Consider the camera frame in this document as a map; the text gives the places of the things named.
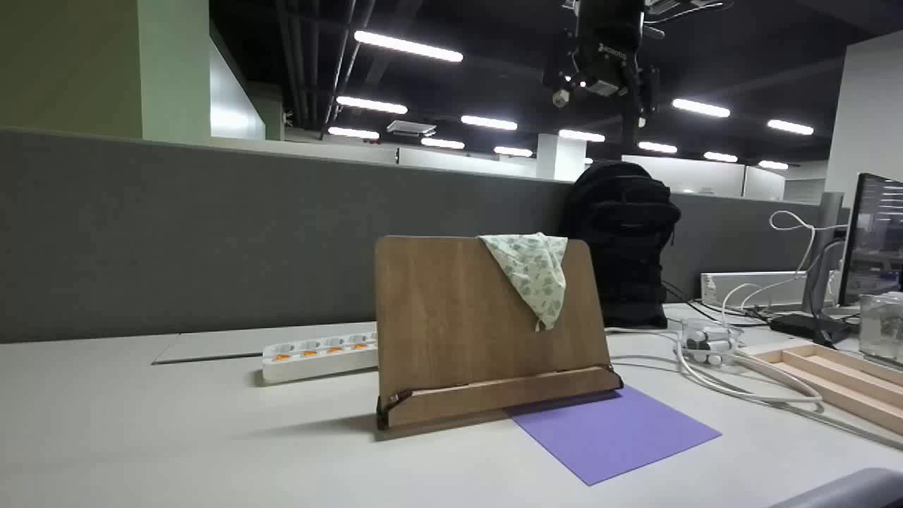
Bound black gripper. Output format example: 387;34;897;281
567;0;660;135

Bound green patterned white cloth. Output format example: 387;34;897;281
476;228;572;333

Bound black backpack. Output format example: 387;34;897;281
558;159;682;330

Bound white rectangular box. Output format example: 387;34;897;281
698;269;813;314

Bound white power adapter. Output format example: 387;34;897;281
679;322;743;369

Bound black computer monitor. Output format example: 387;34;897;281
835;172;903;307

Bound black monitor base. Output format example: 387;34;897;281
768;310;860;350

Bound wooden book stand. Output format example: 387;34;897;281
373;233;627;437

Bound purple paper sheet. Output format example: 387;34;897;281
504;384;725;489

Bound clear plastic container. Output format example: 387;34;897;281
854;288;903;369

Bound wooden tray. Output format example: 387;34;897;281
733;343;903;440

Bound white power strip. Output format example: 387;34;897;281
256;329;382;388

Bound gray rounded chair back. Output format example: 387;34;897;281
771;465;903;508

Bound gray desk partition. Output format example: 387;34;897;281
0;127;849;348

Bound thin white looped cable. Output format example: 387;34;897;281
719;206;853;322

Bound thick white cable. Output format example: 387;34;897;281
607;330;829;415

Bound dark power strip cable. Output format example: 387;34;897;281
150;350;265;368

